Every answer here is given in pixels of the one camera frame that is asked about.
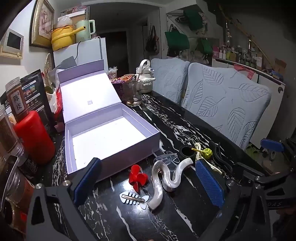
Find dark hanging bag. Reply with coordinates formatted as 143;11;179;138
145;25;160;55

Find pearl wavy hair claw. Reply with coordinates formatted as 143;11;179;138
147;159;193;211

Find black snack pouch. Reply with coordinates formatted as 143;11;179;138
0;69;56;135

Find white fridge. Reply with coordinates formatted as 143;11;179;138
53;37;107;77

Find labelled brown jar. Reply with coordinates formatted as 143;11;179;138
5;77;30;123

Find pale green electric kettle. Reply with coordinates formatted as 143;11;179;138
76;20;96;42

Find white character kettle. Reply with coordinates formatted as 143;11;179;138
135;59;156;93

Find gold framed picture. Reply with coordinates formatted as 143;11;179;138
30;0;55;49

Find bamboo pole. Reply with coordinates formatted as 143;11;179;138
220;5;278;65

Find black power cable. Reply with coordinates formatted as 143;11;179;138
73;40;81;61

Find glass jars at left edge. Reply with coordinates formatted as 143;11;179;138
0;155;35;209

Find clear hair claw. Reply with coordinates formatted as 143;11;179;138
152;149;179;171

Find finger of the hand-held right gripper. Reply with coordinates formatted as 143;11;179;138
260;138;296;163
238;162;296;193

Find white crumpled plastic bag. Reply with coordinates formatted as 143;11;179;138
46;89;58;114

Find red snack bag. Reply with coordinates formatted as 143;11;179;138
54;85;64;114

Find dark door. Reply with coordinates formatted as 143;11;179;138
113;31;129;76

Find black band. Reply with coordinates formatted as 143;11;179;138
180;145;199;159

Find yellow cooking pot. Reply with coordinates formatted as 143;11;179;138
50;25;84;51

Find cream wall intercom panel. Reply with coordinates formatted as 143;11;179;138
0;29;25;59

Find woven round tray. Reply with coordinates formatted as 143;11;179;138
44;53;55;86

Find black hair claw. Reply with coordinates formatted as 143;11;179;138
209;141;233;173

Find row of bottles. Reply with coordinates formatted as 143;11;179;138
213;39;264;70

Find lavender gift box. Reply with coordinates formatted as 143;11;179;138
57;59;160;175

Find dark lid jar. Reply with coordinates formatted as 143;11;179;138
20;152;38;179

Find leaf pattern covered chair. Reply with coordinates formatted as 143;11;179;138
181;62;271;151
150;58;190;106

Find clear plastic cup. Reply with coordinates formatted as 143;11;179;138
106;67;119;79

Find cream hair claw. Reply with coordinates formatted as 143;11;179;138
194;142;222;175

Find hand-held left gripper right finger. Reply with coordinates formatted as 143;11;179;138
192;159;271;241

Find red canister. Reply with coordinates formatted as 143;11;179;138
14;111;56;165

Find glass cup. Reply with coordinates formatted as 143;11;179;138
122;79;142;107

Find clear plastic bag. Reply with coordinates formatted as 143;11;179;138
57;16;73;28

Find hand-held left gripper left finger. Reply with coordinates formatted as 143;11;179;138
25;157;102;241

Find white fishbone hair clip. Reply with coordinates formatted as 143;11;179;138
119;191;148;209

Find purple instant noodle cup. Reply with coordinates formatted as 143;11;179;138
110;74;136;102

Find green tote bag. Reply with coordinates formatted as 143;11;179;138
196;37;213;56
165;24;190;57
184;9;204;29

